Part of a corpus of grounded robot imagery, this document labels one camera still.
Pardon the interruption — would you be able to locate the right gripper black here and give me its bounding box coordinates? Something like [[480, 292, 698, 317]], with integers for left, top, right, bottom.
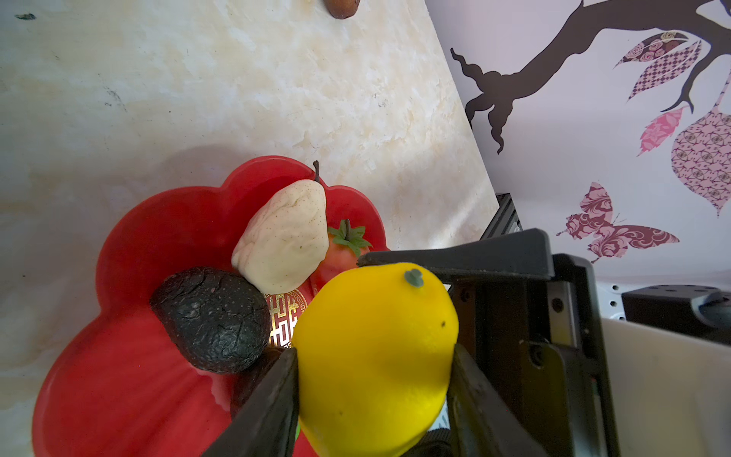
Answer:
[[357, 228, 620, 456]]

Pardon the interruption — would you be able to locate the red strawberry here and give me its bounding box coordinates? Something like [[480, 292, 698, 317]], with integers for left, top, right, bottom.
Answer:
[[310, 219, 372, 294]]

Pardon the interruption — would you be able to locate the dark avocado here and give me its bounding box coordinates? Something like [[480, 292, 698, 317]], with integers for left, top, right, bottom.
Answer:
[[150, 267, 271, 374]]

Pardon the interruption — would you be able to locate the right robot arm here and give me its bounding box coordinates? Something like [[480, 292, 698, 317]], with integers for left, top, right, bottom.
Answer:
[[359, 230, 730, 456]]

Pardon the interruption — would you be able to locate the red flower-shaped bowl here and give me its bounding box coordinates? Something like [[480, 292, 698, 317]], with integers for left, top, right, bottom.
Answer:
[[30, 155, 390, 457]]

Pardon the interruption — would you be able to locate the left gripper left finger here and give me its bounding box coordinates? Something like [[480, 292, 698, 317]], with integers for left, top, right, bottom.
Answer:
[[204, 348, 299, 457]]

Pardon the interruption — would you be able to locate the yellow lemon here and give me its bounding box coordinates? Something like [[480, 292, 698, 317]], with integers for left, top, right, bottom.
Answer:
[[292, 263, 459, 456]]

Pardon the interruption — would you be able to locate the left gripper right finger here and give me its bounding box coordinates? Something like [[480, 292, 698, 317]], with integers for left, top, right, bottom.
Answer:
[[447, 344, 546, 456]]

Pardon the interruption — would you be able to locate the brown round fruit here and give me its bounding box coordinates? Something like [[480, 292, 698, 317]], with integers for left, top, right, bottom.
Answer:
[[324, 0, 360, 20]]

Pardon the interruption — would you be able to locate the cream pear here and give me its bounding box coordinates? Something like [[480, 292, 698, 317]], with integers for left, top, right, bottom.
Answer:
[[231, 161, 329, 294]]

